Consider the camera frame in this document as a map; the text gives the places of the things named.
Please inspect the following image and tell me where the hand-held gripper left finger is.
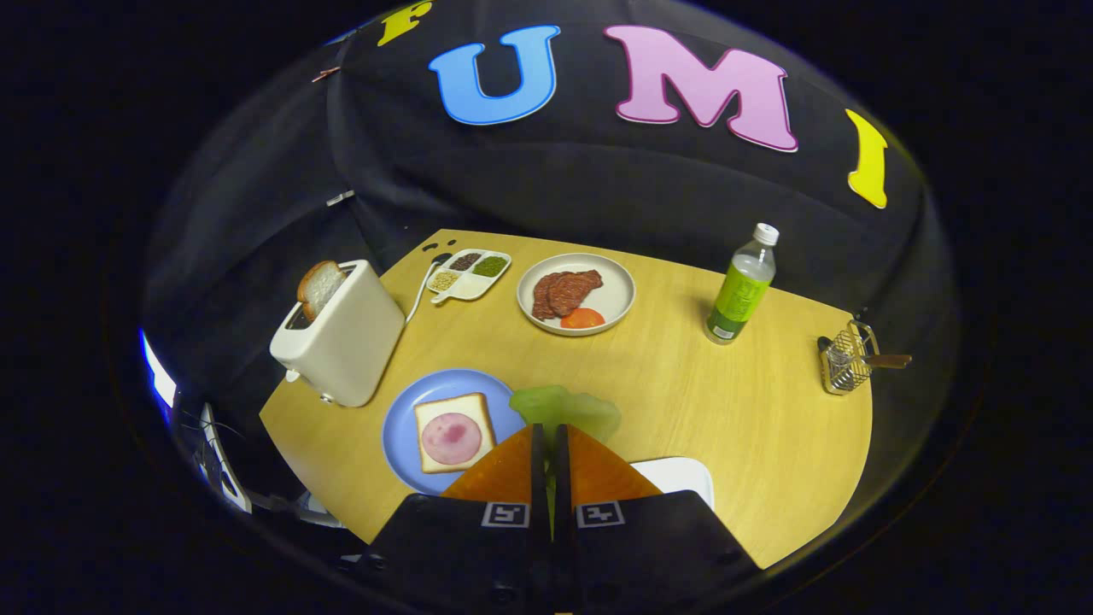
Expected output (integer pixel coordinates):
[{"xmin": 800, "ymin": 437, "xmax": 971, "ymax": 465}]
[{"xmin": 363, "ymin": 423, "xmax": 552, "ymax": 615}]

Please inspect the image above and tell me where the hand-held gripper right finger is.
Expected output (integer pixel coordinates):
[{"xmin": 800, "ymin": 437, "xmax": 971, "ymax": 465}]
[{"xmin": 551, "ymin": 423, "xmax": 763, "ymax": 615}]

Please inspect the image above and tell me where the green lettuce leaf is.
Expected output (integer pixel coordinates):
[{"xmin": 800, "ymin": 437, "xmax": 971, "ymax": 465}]
[{"xmin": 510, "ymin": 384, "xmax": 622, "ymax": 445}]

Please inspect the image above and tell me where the toasted bread slice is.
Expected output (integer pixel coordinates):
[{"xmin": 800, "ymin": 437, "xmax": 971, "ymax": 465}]
[{"xmin": 296, "ymin": 261, "xmax": 347, "ymax": 323}]

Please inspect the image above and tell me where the pink ham slice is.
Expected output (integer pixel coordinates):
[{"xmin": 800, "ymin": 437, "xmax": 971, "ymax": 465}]
[{"xmin": 422, "ymin": 413, "xmax": 483, "ymax": 466}]

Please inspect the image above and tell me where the white bread slice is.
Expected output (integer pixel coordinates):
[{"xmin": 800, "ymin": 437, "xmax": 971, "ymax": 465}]
[{"xmin": 414, "ymin": 392, "xmax": 498, "ymax": 475}]

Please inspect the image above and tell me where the white square plate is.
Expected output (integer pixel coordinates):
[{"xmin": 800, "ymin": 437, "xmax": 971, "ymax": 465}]
[{"xmin": 630, "ymin": 457, "xmax": 716, "ymax": 512}]

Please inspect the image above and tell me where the blue round plate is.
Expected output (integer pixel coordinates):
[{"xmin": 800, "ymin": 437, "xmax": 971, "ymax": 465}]
[{"xmin": 382, "ymin": 368, "xmax": 529, "ymax": 496}]

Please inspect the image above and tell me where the round beige plate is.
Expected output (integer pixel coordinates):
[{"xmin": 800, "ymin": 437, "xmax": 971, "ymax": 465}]
[{"xmin": 517, "ymin": 253, "xmax": 637, "ymax": 337}]

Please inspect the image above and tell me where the white divided condiment dish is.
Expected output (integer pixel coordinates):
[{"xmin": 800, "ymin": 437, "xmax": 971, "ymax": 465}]
[{"xmin": 426, "ymin": 249, "xmax": 513, "ymax": 305}]

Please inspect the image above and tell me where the white toaster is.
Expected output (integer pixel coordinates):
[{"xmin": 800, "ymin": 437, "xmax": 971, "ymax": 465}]
[{"xmin": 270, "ymin": 260, "xmax": 406, "ymax": 408}]

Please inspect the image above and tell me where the green label plastic bottle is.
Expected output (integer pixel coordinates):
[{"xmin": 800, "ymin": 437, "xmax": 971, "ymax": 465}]
[{"xmin": 704, "ymin": 223, "xmax": 780, "ymax": 345}]

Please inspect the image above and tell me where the black backdrop cloth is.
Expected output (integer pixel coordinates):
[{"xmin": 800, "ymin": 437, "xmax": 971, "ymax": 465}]
[{"xmin": 141, "ymin": 0, "xmax": 961, "ymax": 513}]

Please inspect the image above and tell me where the white toaster cable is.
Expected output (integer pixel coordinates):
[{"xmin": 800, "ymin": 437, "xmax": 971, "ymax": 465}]
[{"xmin": 404, "ymin": 252, "xmax": 453, "ymax": 324}]

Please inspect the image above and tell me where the metal wire basket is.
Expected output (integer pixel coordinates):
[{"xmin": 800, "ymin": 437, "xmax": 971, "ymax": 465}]
[{"xmin": 817, "ymin": 319, "xmax": 880, "ymax": 395}]

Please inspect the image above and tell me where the white metal frame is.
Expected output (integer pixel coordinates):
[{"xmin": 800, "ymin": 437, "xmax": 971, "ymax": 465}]
[{"xmin": 198, "ymin": 401, "xmax": 342, "ymax": 530}]

